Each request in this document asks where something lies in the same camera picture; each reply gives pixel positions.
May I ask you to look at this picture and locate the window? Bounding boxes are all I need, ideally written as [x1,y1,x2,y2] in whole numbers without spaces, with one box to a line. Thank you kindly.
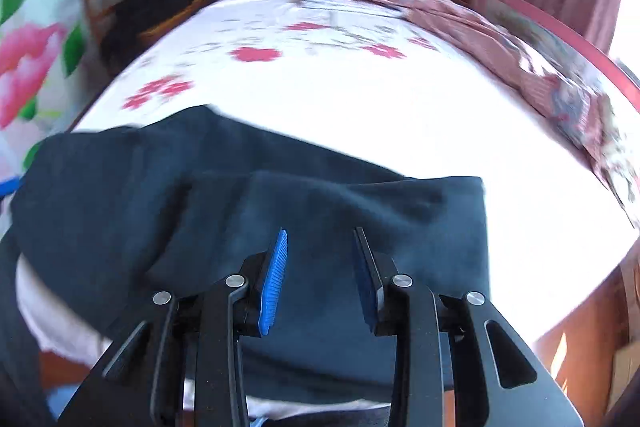
[607,0,640,62]

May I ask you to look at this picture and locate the red bed rail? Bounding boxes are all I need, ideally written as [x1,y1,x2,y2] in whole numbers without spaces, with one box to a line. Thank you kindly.
[477,0,640,108]

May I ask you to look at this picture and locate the black clothes pile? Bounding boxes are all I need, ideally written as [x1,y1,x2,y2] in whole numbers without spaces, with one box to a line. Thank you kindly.
[100,0,196,68]

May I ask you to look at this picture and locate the white printed pillow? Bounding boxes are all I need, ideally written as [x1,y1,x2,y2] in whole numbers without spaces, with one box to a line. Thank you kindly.
[295,0,406,15]

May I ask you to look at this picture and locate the dark printed sports pants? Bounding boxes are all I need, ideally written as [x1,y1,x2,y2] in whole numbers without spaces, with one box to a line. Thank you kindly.
[0,104,488,408]

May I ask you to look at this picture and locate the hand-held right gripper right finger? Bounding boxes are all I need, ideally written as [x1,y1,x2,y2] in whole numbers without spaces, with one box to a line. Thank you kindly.
[352,227,586,427]

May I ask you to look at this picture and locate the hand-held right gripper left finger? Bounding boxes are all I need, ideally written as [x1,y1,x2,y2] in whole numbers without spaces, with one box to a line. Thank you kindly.
[57,228,289,427]

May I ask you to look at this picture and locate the pink checked quilt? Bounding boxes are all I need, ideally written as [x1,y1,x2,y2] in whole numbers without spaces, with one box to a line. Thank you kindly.
[265,0,640,228]

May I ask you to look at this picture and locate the floral printed panel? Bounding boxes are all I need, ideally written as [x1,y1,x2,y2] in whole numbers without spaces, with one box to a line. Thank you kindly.
[0,0,166,188]

